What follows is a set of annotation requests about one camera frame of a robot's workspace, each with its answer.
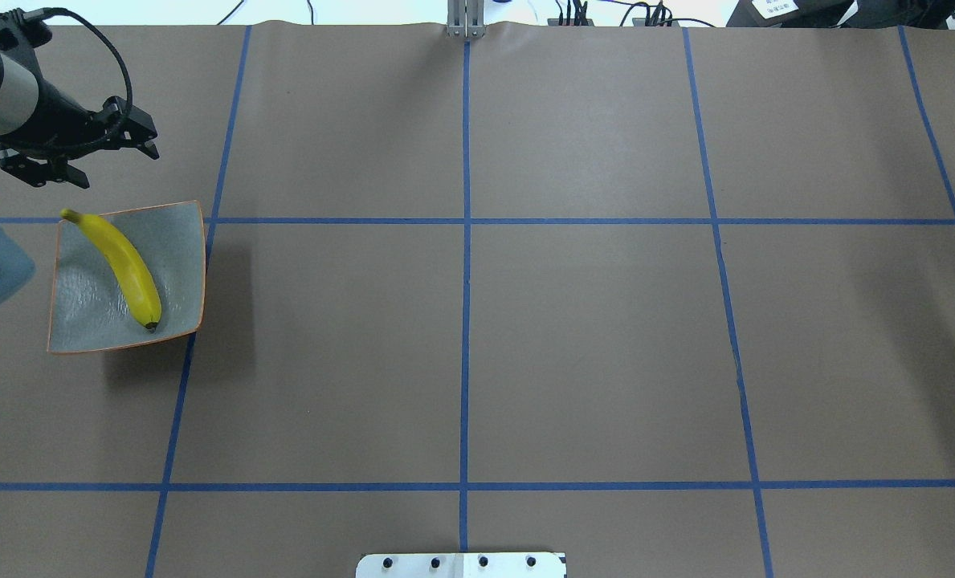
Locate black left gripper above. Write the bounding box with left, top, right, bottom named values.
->
left=0, top=84, right=159, bottom=189

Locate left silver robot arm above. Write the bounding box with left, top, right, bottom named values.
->
left=0, top=8, right=159, bottom=304

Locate grey square plate orange rim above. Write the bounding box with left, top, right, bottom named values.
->
left=47, top=201, right=206, bottom=355

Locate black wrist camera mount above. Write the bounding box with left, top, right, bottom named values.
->
left=0, top=8, right=54, bottom=61

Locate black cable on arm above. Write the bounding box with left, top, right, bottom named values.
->
left=11, top=6, right=134, bottom=155

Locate aluminium frame post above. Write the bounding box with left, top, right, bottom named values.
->
left=445, top=0, right=487, bottom=41

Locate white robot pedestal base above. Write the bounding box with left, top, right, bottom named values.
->
left=355, top=552, right=568, bottom=577

